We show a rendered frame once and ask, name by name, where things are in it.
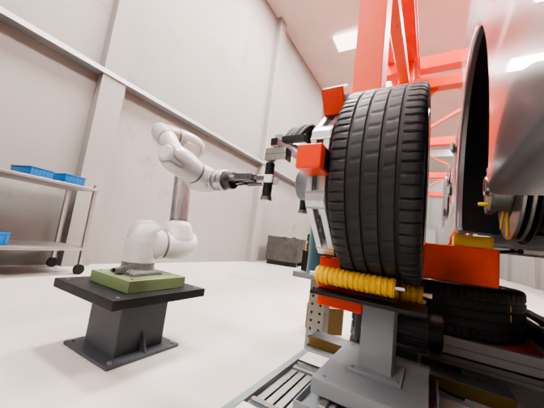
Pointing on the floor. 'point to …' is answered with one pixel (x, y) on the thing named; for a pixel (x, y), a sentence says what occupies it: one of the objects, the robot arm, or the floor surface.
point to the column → (316, 316)
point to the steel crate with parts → (285, 251)
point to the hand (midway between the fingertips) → (267, 180)
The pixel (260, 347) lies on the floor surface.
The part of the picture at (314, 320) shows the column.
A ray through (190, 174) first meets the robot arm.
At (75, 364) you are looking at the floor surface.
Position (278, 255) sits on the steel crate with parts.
